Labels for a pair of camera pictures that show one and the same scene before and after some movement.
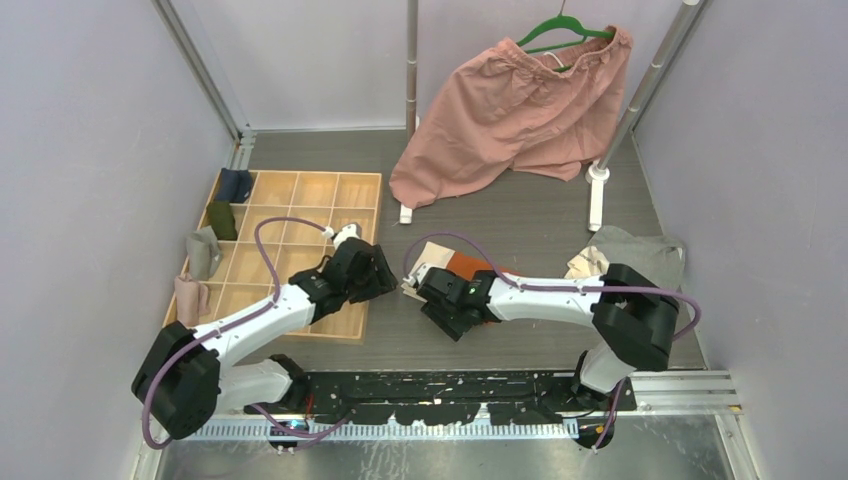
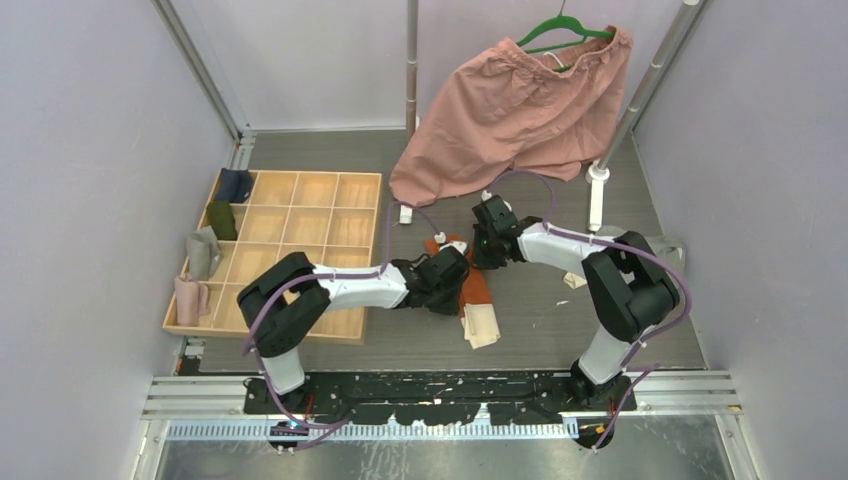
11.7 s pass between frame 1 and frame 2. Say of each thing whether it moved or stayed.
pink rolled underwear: stayed
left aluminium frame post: stayed
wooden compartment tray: stayed
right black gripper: moved
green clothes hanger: stayed
